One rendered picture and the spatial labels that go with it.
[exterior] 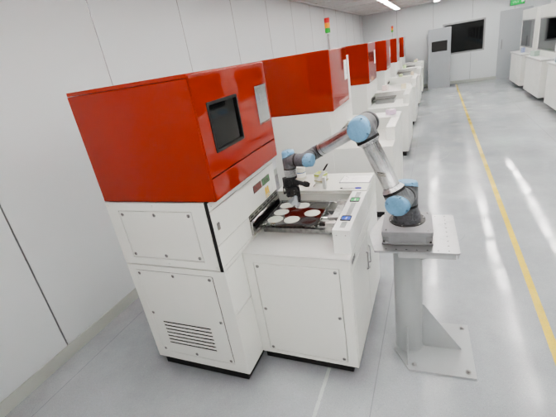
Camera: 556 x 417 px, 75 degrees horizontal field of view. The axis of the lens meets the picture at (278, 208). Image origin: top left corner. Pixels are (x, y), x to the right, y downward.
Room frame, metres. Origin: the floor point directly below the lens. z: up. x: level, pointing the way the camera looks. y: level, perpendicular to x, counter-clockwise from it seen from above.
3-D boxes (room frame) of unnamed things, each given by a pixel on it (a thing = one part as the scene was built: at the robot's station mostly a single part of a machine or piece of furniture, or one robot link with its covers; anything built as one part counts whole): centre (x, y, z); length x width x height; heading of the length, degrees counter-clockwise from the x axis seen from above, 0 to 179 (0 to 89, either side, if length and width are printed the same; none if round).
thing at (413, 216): (1.77, -0.69, 0.95); 0.15 x 0.15 x 0.10
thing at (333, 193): (2.42, -0.37, 0.89); 0.62 x 0.35 x 0.14; 65
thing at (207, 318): (2.18, 0.48, 0.41); 0.82 x 0.71 x 0.82; 155
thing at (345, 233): (1.90, -0.42, 0.89); 0.55 x 0.09 x 0.14; 155
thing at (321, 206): (2.11, -0.12, 0.90); 0.34 x 0.34 x 0.01; 65
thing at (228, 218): (2.04, 0.17, 1.02); 0.82 x 0.03 x 0.40; 155
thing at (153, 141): (2.17, 0.45, 1.52); 0.81 x 0.75 x 0.59; 155
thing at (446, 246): (1.77, -0.71, 0.75); 0.45 x 0.44 x 0.13; 67
